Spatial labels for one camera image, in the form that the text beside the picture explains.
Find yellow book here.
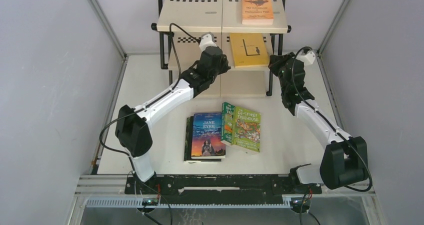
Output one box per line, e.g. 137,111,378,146
229,33,270,69

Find orange paperback book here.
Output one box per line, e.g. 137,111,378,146
241,0,274,26

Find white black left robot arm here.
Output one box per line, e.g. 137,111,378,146
115,46,230,194

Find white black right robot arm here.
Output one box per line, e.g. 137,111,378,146
268,48,373,193

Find dark green treehouse book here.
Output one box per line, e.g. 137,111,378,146
221,102,235,146

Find cream three-tier shelf rack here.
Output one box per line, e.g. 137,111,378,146
151,0,291,98

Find light green treehouse book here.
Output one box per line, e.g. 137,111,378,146
231,106,261,154

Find Jane Eyre blue book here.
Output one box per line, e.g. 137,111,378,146
190,112,226,161

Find dark black-green book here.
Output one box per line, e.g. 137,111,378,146
183,116,222,164

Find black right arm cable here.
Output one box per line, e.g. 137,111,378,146
290,45,374,218

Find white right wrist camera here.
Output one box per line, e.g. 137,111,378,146
296,48,317,66

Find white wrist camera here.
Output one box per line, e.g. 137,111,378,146
296,48,317,66
199,32,217,52

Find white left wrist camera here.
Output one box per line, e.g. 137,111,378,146
199,32,217,52

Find black left camera cable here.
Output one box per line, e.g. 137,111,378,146
98,22,203,171

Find black mounting base rail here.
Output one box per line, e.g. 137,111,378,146
124,173,322,206

